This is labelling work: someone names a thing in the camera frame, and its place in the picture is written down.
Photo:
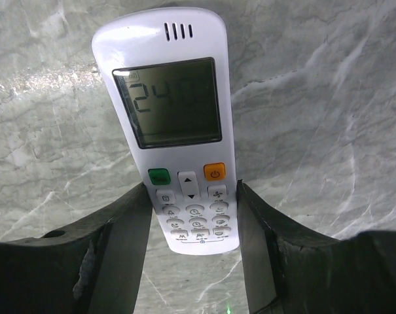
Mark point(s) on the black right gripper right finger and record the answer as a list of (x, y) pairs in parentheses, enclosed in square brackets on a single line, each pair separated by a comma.
[(289, 268)]

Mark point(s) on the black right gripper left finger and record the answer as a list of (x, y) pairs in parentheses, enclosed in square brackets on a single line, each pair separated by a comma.
[(93, 265)]

